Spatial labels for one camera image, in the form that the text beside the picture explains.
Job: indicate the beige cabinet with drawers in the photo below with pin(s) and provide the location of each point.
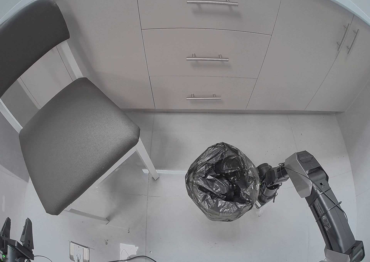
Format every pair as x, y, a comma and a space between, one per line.
202, 38

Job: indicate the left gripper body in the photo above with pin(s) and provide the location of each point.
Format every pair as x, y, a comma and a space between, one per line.
14, 253

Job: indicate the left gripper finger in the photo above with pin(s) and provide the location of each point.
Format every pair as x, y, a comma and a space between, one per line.
6, 230
27, 236

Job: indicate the black plastic bag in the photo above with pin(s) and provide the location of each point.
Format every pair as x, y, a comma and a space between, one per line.
214, 206

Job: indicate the crumpled white paper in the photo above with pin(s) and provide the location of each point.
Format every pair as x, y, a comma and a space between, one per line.
259, 211

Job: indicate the grey padded white chair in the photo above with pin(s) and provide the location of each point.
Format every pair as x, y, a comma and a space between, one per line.
75, 139

